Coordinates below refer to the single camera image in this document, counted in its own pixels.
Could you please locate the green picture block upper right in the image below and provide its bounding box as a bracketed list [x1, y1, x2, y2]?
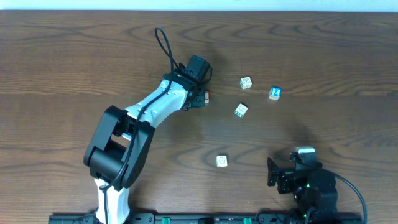
[239, 77, 252, 90]

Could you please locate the blue number 2 block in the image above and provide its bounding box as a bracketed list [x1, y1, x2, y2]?
[269, 87, 282, 100]

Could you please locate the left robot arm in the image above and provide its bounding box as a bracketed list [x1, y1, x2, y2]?
[83, 67, 211, 223]

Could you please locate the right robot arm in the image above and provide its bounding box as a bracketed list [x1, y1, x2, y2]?
[267, 153, 338, 223]

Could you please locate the red letter I block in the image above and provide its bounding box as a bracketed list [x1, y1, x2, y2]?
[205, 91, 210, 104]

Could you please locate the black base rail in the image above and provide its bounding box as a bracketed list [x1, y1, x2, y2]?
[48, 212, 364, 224]

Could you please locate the plain wooden block front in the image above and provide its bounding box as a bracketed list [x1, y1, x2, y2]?
[216, 155, 228, 168]

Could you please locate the green block centre right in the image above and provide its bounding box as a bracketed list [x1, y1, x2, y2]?
[234, 103, 248, 118]

